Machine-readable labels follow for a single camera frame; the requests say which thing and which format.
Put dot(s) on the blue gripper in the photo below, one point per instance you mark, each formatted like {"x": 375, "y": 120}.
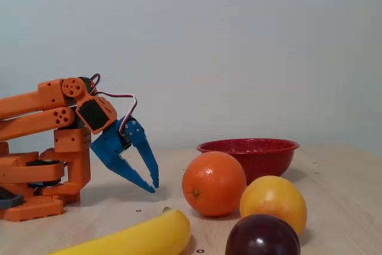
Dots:
{"x": 108, "y": 144}

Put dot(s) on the yellow banana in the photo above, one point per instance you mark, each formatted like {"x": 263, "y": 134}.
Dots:
{"x": 143, "y": 237}

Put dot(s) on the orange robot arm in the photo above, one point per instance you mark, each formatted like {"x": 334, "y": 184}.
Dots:
{"x": 27, "y": 102}

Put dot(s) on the orange robot base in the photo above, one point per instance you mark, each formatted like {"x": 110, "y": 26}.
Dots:
{"x": 33, "y": 210}

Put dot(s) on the red speckled bowl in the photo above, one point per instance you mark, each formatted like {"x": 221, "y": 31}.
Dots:
{"x": 268, "y": 159}

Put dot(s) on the orange fruit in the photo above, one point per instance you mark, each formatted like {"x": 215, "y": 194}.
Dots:
{"x": 213, "y": 183}

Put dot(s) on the grey table clamp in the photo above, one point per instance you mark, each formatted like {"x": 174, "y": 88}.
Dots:
{"x": 12, "y": 199}

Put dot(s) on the yellow round fruit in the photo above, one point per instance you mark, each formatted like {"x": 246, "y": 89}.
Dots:
{"x": 274, "y": 204}

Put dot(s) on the dark purple plum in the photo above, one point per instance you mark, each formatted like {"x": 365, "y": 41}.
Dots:
{"x": 262, "y": 237}

